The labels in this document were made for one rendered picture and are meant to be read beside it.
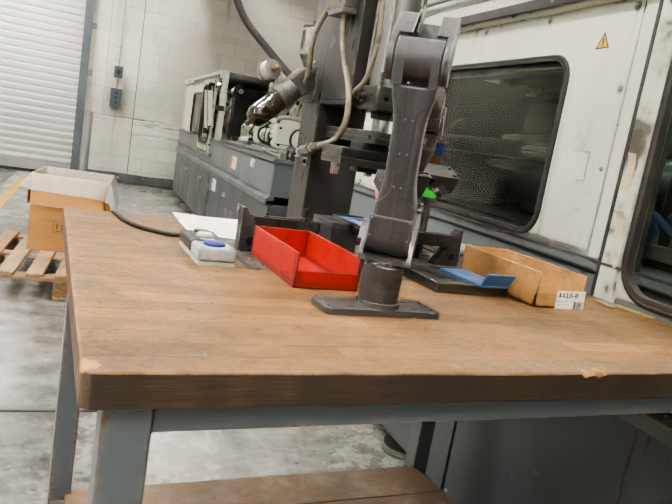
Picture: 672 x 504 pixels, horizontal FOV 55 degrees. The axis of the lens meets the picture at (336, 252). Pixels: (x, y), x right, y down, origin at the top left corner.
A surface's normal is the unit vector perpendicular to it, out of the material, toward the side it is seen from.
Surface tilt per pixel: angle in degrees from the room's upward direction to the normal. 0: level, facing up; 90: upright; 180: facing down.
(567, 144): 90
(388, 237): 100
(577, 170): 90
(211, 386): 90
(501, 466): 90
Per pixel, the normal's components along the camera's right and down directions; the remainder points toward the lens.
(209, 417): 0.40, 0.22
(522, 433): -0.92, -0.09
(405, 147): -0.23, 0.29
